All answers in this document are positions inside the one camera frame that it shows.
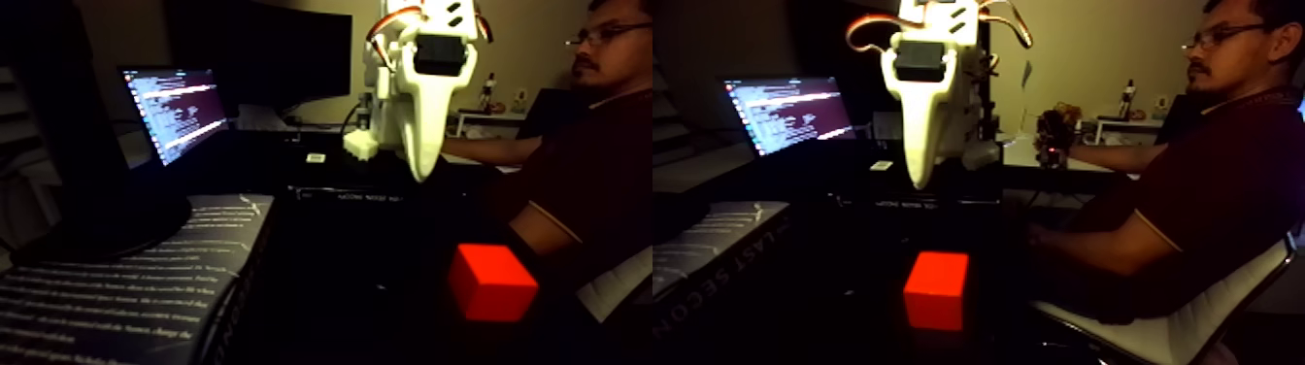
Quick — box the red cube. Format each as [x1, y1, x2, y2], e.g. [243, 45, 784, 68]
[449, 242, 540, 323]

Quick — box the white side table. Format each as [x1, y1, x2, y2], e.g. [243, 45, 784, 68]
[455, 109, 527, 138]

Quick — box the black box with white lettering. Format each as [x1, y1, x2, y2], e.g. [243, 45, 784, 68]
[287, 152, 450, 205]

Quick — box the black wide desktop monitor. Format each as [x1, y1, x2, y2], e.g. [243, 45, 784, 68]
[168, 0, 354, 112]

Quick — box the open laptop with lit screen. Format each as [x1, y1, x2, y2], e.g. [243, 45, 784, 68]
[118, 65, 232, 169]

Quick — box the black book with white text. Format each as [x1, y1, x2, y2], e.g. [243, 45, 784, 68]
[0, 193, 277, 365]

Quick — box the white chair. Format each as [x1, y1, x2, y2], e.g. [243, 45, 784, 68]
[1029, 229, 1298, 365]

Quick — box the person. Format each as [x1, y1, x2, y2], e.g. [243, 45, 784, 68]
[1029, 0, 1305, 325]

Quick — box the red white servo cable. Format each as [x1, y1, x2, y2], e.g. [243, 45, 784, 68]
[364, 4, 424, 48]

